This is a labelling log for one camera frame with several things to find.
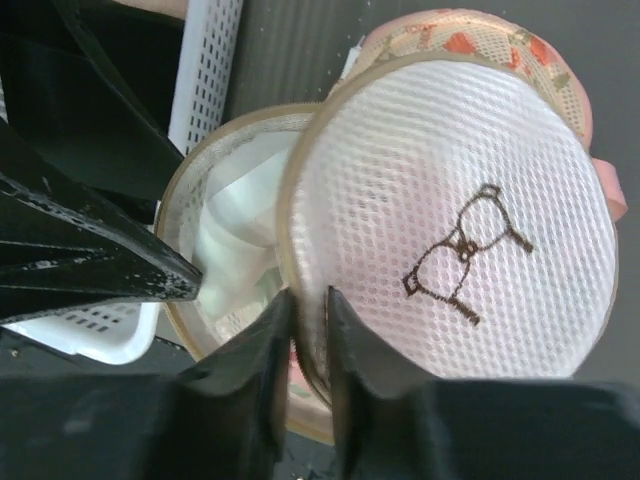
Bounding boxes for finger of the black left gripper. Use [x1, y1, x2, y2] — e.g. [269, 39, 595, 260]
[1, 123, 202, 324]

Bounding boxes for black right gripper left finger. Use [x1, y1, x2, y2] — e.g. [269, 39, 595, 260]
[1, 290, 293, 479]

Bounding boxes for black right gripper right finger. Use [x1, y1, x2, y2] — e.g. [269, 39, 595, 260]
[326, 289, 639, 479]

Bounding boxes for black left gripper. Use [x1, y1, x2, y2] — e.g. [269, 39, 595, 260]
[1, 1, 183, 224]

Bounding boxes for white bra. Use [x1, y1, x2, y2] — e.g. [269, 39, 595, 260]
[194, 146, 291, 318]

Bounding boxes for white mesh laundry bag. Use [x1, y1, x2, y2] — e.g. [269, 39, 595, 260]
[156, 53, 618, 401]

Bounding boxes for white plastic laundry basket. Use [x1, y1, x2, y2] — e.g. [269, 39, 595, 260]
[6, 0, 243, 365]

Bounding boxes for tulip print mesh bra bag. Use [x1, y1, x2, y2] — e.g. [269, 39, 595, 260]
[287, 7, 629, 446]

